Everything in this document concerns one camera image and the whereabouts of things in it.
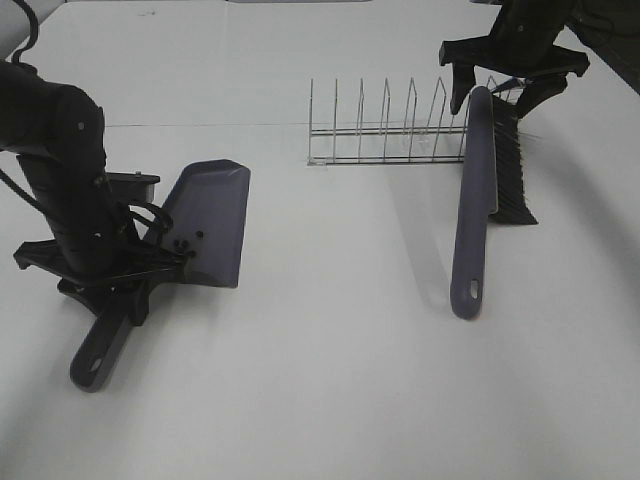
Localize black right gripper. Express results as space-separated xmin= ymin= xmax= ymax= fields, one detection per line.
xmin=439 ymin=34 xmax=590 ymax=119

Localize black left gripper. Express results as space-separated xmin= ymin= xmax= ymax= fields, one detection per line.
xmin=13 ymin=227 xmax=195 ymax=325

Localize grey plastic dustpan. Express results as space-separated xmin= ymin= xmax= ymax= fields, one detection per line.
xmin=70 ymin=159 xmax=251 ymax=393

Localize grey hand brush black bristles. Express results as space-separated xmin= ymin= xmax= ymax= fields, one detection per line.
xmin=449 ymin=86 xmax=538 ymax=320

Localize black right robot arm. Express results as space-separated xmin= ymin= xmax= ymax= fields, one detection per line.
xmin=439 ymin=1 xmax=590 ymax=119

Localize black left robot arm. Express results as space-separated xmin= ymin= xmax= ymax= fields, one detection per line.
xmin=1 ymin=61 xmax=185 ymax=325

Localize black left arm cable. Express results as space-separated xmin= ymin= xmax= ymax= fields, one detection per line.
xmin=124 ymin=199 xmax=176 ymax=236

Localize metal wire dish rack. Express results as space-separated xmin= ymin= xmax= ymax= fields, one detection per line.
xmin=305 ymin=74 xmax=526 ymax=168

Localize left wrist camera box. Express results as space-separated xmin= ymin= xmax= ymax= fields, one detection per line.
xmin=107 ymin=172 xmax=161 ymax=203

